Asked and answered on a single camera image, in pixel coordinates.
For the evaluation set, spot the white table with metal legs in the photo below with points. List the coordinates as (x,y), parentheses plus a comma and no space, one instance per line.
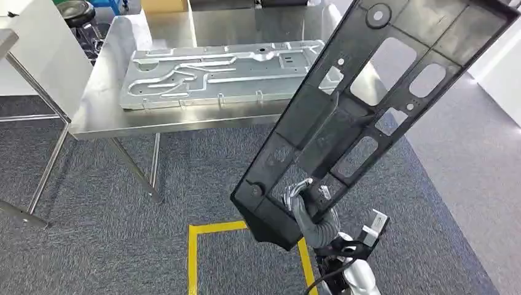
(40,49)

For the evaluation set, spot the long black plastic panel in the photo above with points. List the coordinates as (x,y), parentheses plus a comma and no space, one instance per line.
(325,130)

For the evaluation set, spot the blue frame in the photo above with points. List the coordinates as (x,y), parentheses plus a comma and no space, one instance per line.
(108,5)

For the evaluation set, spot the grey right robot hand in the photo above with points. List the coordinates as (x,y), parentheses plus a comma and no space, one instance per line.
(313,230)

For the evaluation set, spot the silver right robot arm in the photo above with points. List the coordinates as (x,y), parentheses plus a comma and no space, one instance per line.
(360,279)

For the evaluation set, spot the yellow floor tape square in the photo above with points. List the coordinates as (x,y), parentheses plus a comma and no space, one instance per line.
(192,260)

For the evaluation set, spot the stamped silver metal panel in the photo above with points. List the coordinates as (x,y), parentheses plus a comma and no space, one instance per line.
(228,77)

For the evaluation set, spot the black round stool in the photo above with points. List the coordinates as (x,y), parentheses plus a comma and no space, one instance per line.
(75,12)

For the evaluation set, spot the cardboard box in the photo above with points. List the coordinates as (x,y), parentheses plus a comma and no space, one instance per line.
(162,5)

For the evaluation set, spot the stainless steel table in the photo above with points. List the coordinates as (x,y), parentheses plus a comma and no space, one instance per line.
(106,110)

